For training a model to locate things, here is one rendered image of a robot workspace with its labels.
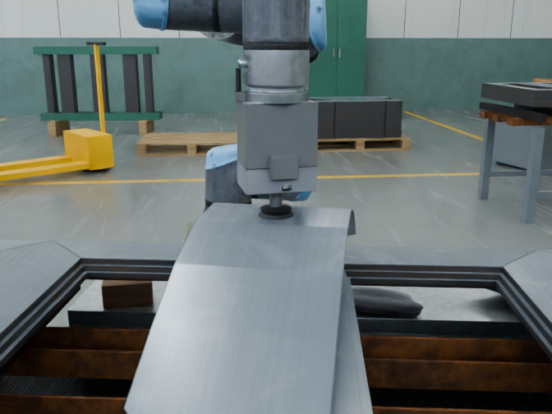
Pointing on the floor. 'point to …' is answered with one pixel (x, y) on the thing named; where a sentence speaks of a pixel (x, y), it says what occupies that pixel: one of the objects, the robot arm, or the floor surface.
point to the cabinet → (342, 52)
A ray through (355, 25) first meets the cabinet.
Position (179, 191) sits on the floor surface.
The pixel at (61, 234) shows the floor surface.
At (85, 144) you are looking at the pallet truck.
